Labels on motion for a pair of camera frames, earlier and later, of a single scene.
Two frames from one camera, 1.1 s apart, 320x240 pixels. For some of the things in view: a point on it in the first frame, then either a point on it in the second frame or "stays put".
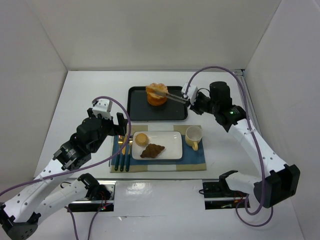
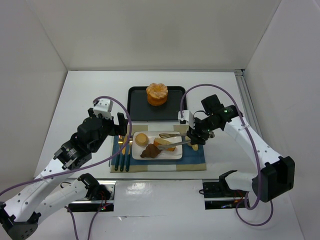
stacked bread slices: (156, 94) stays put
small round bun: (141, 140) stays put
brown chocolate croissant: (152, 150) stays put
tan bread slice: (157, 96) -> (158, 141)
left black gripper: (110, 124) stays put
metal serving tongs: (171, 96) -> (165, 135)
